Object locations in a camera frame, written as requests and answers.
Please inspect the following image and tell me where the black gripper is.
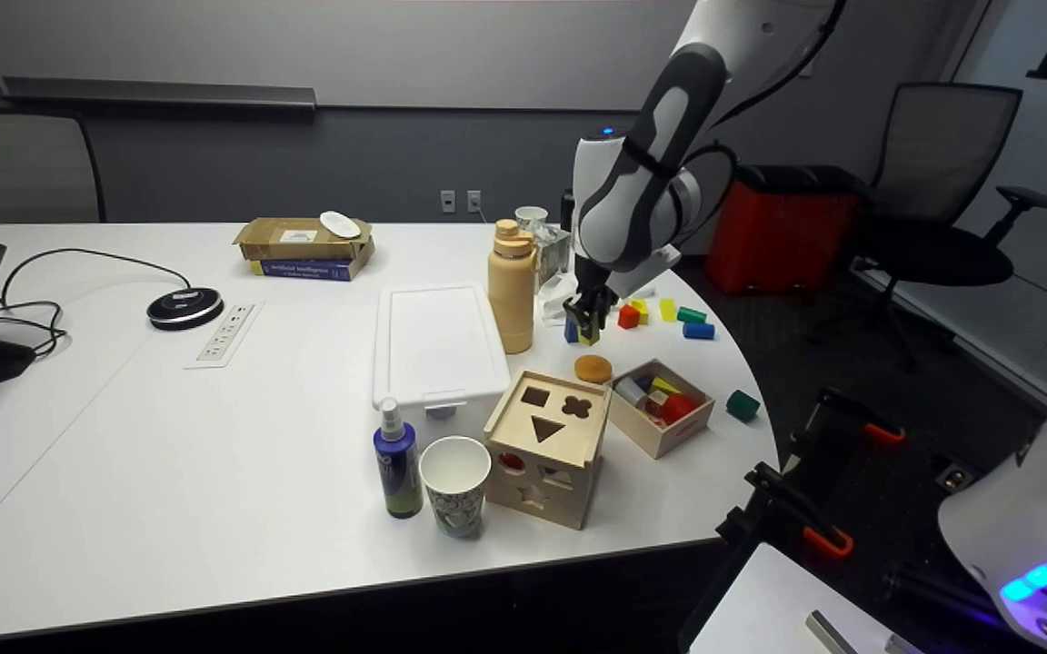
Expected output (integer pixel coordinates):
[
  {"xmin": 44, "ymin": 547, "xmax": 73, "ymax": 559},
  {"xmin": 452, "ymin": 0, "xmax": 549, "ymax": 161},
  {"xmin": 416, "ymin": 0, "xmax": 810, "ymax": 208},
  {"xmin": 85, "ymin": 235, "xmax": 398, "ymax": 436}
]
[{"xmin": 566, "ymin": 249, "xmax": 618, "ymax": 350}]

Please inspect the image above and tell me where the marble pattern tissue box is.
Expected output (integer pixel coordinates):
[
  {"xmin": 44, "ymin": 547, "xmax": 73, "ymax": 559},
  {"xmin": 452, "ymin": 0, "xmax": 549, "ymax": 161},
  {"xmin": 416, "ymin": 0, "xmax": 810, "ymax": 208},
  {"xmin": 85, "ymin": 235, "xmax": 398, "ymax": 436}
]
[{"xmin": 513, "ymin": 198, "xmax": 576, "ymax": 290}]

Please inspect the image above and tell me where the wooden block tray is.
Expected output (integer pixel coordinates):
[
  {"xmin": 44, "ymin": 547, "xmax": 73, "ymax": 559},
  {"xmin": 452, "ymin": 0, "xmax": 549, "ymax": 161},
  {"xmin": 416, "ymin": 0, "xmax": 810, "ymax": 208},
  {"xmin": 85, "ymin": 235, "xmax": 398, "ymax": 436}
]
[{"xmin": 609, "ymin": 355, "xmax": 720, "ymax": 460}]

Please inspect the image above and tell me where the wooden shape sorter box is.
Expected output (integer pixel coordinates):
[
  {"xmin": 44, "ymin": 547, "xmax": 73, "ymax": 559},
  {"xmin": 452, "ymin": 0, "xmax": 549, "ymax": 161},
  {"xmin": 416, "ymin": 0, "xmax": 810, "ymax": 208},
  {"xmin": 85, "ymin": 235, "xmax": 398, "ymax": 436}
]
[{"xmin": 481, "ymin": 366, "xmax": 616, "ymax": 533}]

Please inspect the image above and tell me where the flat white box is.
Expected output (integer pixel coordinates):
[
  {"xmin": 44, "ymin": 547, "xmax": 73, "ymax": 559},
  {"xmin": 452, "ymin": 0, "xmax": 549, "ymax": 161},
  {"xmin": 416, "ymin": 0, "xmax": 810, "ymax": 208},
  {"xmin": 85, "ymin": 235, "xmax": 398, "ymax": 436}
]
[{"xmin": 370, "ymin": 283, "xmax": 513, "ymax": 420}]

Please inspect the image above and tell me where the short green wooden block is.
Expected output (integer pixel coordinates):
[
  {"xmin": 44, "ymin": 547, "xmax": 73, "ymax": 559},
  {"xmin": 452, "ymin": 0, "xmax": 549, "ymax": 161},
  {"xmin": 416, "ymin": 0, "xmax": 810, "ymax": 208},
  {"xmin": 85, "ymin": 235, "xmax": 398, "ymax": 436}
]
[{"xmin": 722, "ymin": 385, "xmax": 762, "ymax": 425}]

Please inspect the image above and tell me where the orange wooden disc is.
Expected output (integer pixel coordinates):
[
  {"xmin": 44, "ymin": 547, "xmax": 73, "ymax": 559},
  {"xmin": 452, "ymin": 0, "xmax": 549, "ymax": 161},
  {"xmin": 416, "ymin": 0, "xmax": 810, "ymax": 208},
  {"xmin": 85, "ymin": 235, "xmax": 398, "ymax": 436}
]
[{"xmin": 571, "ymin": 352, "xmax": 616, "ymax": 390}]

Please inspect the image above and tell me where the tan plastic bottle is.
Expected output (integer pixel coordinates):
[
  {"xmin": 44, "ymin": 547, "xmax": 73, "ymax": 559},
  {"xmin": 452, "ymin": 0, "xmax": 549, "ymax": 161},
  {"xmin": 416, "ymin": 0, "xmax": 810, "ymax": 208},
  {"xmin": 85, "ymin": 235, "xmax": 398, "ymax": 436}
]
[{"xmin": 483, "ymin": 213, "xmax": 541, "ymax": 355}]

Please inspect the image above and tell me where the patterned paper cup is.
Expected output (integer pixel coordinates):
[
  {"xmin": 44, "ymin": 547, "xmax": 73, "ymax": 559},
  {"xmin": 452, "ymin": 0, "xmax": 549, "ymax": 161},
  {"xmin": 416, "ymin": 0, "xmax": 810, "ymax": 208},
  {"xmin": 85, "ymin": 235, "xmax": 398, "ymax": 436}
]
[{"xmin": 416, "ymin": 432, "xmax": 495, "ymax": 541}]

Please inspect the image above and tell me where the red storage bin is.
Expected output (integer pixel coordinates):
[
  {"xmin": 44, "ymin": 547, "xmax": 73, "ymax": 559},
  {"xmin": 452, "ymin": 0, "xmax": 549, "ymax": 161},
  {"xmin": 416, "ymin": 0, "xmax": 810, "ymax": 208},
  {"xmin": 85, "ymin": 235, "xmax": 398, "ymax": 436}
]
[{"xmin": 702, "ymin": 165, "xmax": 865, "ymax": 299}]

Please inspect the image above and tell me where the purple spray bottle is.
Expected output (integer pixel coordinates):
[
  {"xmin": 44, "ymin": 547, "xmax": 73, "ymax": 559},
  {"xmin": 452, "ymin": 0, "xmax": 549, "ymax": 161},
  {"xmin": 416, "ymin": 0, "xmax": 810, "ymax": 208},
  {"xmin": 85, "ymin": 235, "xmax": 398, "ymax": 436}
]
[{"xmin": 370, "ymin": 397, "xmax": 427, "ymax": 522}]

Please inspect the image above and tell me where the white oval object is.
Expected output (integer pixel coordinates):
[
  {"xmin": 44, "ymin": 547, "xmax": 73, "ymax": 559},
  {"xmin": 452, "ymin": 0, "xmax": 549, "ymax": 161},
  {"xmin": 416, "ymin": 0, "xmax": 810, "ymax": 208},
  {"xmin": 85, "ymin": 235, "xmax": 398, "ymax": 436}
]
[{"xmin": 317, "ymin": 208, "xmax": 369, "ymax": 242}]

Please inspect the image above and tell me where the black orange clamp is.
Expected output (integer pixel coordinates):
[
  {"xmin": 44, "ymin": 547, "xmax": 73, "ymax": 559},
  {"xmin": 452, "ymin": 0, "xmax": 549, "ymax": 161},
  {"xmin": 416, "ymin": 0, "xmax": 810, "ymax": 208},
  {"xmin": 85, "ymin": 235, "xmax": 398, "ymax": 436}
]
[
  {"xmin": 807, "ymin": 385, "xmax": 915, "ymax": 458},
  {"xmin": 716, "ymin": 460, "xmax": 861, "ymax": 567}
]

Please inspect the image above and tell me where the white paper board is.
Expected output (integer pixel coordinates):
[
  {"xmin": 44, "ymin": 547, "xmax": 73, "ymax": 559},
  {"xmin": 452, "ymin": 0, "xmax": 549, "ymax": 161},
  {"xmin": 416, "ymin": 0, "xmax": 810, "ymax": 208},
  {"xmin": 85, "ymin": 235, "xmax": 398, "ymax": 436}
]
[{"xmin": 685, "ymin": 538, "xmax": 915, "ymax": 654}]

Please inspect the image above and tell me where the white remote control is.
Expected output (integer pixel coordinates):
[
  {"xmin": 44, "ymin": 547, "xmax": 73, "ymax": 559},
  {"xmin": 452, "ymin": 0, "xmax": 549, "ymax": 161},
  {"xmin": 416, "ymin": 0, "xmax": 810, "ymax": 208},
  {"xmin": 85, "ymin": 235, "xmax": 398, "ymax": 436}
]
[{"xmin": 184, "ymin": 300, "xmax": 261, "ymax": 373}]

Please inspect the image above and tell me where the black office chair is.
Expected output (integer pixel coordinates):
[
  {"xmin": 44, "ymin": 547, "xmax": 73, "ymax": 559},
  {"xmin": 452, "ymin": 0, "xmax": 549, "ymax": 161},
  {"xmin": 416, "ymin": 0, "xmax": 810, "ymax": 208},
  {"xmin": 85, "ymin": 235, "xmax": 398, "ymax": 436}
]
[{"xmin": 849, "ymin": 81, "xmax": 1047, "ymax": 366}]

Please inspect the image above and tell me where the small grey bar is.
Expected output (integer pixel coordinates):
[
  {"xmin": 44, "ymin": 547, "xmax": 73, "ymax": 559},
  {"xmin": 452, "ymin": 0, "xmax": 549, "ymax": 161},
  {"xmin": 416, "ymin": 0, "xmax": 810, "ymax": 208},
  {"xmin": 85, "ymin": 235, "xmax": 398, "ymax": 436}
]
[{"xmin": 805, "ymin": 605, "xmax": 865, "ymax": 654}]

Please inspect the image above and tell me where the black round puck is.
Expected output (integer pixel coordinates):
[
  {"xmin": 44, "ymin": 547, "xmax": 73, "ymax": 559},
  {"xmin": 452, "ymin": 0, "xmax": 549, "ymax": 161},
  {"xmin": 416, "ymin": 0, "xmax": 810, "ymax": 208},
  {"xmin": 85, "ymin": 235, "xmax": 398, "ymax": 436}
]
[{"xmin": 147, "ymin": 283, "xmax": 228, "ymax": 335}]

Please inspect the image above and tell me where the grey conference chair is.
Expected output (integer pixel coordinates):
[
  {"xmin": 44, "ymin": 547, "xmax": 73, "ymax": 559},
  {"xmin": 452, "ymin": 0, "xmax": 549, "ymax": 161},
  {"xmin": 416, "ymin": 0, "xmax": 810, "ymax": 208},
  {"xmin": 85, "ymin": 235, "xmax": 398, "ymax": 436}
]
[{"xmin": 0, "ymin": 108, "xmax": 106, "ymax": 230}]

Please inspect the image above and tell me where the wall whiteboard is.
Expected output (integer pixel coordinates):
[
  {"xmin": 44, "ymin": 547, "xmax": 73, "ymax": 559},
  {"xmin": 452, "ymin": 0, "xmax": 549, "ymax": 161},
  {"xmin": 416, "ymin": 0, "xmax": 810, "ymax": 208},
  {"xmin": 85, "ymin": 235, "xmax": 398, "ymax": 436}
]
[{"xmin": 0, "ymin": 0, "xmax": 702, "ymax": 116}]

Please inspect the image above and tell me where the black table cable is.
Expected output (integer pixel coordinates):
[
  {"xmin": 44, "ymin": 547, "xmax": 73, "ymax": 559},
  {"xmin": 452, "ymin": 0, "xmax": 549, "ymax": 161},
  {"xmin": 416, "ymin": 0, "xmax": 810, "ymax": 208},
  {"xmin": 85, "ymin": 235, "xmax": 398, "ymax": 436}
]
[{"xmin": 0, "ymin": 242, "xmax": 198, "ymax": 355}]

